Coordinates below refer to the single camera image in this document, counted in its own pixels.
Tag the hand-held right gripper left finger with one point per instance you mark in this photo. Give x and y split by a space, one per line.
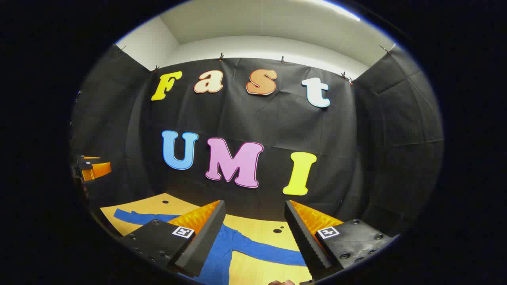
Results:
206 241

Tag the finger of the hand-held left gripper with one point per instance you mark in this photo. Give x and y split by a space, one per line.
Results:
99 169
90 158

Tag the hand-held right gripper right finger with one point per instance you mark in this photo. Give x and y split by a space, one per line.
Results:
305 245

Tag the blue shirt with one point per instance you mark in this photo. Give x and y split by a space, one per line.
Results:
222 253

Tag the row of small cloth clamps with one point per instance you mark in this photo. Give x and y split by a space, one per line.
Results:
282 59

